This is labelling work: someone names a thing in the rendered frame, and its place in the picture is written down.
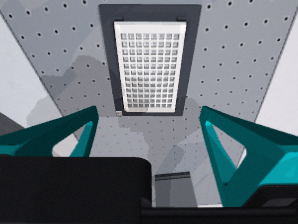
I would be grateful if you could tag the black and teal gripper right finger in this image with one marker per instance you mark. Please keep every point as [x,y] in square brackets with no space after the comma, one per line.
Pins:
[271,156]

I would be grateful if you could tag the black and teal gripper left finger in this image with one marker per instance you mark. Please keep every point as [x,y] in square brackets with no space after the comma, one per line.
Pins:
[39,140]

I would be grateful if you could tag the white well plate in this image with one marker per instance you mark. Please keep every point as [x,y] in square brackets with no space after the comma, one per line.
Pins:
[149,55]

